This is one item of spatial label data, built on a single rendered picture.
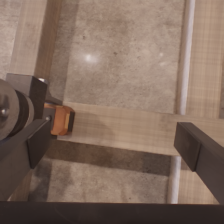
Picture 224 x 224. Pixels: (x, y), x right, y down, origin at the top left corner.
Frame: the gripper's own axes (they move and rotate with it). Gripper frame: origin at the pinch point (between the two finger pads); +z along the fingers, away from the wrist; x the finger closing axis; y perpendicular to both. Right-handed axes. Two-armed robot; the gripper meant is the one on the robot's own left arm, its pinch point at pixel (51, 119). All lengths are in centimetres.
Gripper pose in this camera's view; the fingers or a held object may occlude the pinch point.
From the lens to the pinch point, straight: 41.3
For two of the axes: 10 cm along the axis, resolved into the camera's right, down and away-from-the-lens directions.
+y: 9.9, 1.1, -1.2
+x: 1.2, -9.9, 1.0
